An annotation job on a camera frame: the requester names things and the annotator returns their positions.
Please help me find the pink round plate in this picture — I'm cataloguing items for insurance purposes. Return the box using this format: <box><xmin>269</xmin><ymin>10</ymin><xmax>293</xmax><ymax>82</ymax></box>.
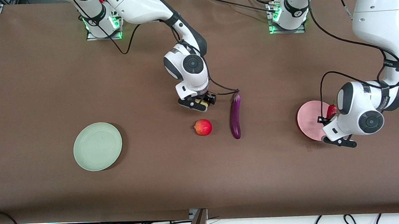
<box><xmin>296</xmin><ymin>99</ymin><xmax>337</xmax><ymax>143</ymax></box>

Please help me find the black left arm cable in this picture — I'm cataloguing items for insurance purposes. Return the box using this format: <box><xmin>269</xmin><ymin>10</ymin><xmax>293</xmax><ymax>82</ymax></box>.
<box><xmin>307</xmin><ymin>0</ymin><xmax>399</xmax><ymax>123</ymax></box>

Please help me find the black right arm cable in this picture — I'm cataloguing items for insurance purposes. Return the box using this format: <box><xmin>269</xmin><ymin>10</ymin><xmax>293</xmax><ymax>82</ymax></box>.
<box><xmin>70</xmin><ymin>0</ymin><xmax>240</xmax><ymax>104</ymax></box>

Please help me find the purple eggplant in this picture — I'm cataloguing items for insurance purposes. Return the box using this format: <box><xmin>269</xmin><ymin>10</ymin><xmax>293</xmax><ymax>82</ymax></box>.
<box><xmin>228</xmin><ymin>92</ymin><xmax>244</xmax><ymax>140</ymax></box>

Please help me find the long black table cable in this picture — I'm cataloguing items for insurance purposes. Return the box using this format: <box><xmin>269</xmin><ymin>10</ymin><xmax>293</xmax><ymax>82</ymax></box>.
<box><xmin>206</xmin><ymin>0</ymin><xmax>278</xmax><ymax>18</ymax></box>

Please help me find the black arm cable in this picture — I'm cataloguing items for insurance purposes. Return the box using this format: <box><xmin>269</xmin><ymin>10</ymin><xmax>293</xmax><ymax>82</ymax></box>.
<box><xmin>307</xmin><ymin>0</ymin><xmax>399</xmax><ymax>123</ymax></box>
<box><xmin>70</xmin><ymin>0</ymin><xmax>240</xmax><ymax>104</ymax></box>

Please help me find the red chili pepper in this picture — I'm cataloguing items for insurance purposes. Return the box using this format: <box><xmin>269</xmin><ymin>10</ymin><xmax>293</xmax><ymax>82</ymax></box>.
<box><xmin>325</xmin><ymin>101</ymin><xmax>338</xmax><ymax>120</ymax></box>

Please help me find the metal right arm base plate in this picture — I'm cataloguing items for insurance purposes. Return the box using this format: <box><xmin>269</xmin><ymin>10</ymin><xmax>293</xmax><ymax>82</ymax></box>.
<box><xmin>84</xmin><ymin>8</ymin><xmax>123</xmax><ymax>42</ymax></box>

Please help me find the matte table cover sheet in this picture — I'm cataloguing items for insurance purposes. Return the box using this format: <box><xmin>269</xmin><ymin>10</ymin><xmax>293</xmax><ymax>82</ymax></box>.
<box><xmin>0</xmin><ymin>0</ymin><xmax>399</xmax><ymax>224</ymax></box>

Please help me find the red apple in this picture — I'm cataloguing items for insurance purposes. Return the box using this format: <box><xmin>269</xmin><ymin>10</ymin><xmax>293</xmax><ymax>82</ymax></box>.
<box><xmin>193</xmin><ymin>118</ymin><xmax>213</xmax><ymax>137</ymax></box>

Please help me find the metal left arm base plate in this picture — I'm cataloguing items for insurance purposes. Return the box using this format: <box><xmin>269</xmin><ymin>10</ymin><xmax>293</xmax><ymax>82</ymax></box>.
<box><xmin>267</xmin><ymin>0</ymin><xmax>307</xmax><ymax>35</ymax></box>

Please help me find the light green round plate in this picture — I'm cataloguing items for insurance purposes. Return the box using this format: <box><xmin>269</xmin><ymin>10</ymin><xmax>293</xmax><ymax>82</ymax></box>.
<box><xmin>71</xmin><ymin>121</ymin><xmax>124</xmax><ymax>173</ymax></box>

